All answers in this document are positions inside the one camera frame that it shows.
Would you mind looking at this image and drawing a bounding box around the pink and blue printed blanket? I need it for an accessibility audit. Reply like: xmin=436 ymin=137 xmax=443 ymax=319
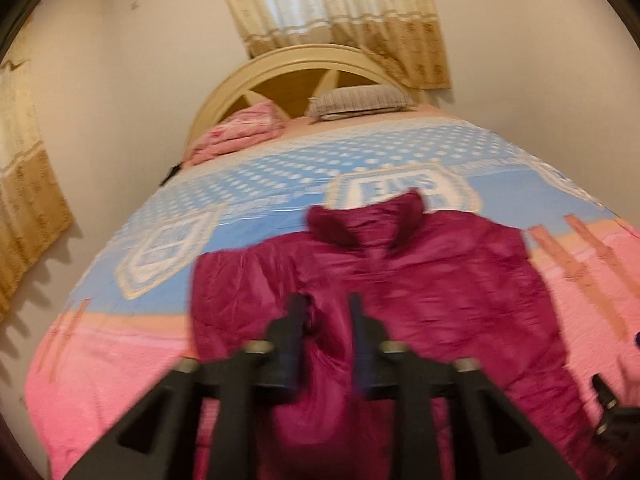
xmin=25 ymin=115 xmax=640 ymax=480

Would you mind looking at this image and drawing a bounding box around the folded pink quilt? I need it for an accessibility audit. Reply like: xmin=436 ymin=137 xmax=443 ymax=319
xmin=187 ymin=100 xmax=286 ymax=166

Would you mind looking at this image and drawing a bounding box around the cream wooden bed headboard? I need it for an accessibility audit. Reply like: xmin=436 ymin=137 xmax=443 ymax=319
xmin=185 ymin=44 xmax=431 ymax=161

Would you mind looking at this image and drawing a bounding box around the magenta puffer jacket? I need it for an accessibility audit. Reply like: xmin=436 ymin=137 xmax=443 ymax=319
xmin=190 ymin=187 xmax=616 ymax=480

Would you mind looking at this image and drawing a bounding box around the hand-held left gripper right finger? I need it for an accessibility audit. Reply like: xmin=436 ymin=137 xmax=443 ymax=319
xmin=347 ymin=292 xmax=586 ymax=480

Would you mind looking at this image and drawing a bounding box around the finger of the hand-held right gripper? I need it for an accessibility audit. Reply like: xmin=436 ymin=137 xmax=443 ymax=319
xmin=592 ymin=375 xmax=621 ymax=412

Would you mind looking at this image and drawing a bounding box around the beige patterned window curtain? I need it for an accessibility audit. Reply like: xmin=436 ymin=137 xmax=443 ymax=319
xmin=209 ymin=0 xmax=453 ymax=92
xmin=0 ymin=57 xmax=75 ymax=316

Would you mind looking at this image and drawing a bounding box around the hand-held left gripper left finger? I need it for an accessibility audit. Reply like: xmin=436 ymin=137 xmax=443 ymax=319
xmin=62 ymin=292 xmax=313 ymax=480

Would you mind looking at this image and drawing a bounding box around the grey striped pillow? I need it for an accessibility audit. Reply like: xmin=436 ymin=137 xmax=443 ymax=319
xmin=306 ymin=85 xmax=418 ymax=122

